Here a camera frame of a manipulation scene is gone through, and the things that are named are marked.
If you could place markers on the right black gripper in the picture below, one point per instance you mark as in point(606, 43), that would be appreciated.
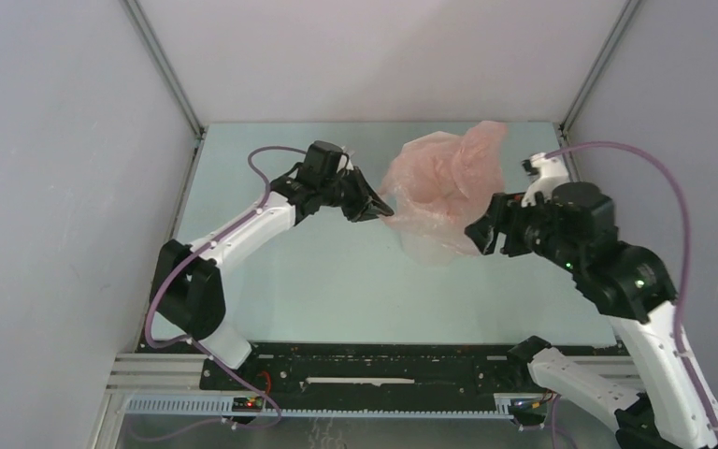
point(481, 232)

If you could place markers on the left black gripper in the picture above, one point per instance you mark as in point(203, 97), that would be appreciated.
point(367, 206)

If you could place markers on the white paper trash bin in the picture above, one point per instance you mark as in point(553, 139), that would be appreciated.
point(428, 252)

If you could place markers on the pink plastic trash bag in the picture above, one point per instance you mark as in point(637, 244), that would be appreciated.
point(441, 183)

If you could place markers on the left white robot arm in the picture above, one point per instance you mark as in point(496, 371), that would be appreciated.
point(188, 301)

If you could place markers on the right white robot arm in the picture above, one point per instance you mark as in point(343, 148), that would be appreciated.
point(631, 287)

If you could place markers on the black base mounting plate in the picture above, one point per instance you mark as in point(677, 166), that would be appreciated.
point(411, 377)

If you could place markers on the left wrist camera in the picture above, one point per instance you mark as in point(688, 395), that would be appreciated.
point(346, 162)

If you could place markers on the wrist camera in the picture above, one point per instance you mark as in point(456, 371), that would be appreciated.
point(346, 162)
point(545, 175)

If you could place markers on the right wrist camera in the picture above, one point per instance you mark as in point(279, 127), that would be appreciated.
point(545, 175)

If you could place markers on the white slotted cable duct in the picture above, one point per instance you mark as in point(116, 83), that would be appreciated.
point(227, 406)

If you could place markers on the aluminium frame rail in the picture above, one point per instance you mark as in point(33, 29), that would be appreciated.
point(329, 281)

